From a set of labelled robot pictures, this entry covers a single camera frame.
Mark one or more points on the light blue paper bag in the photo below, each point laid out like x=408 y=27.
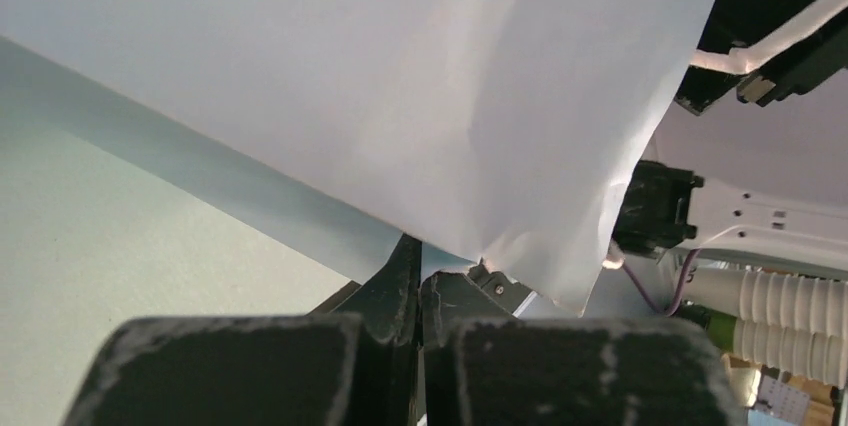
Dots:
x=497 y=130

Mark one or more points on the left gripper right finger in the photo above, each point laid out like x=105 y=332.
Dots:
x=485 y=367

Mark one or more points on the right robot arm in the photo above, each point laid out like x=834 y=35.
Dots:
x=797 y=71

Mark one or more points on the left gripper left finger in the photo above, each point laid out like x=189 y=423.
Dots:
x=355 y=364

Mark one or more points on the stack of paper cups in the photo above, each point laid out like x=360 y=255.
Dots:
x=796 y=324

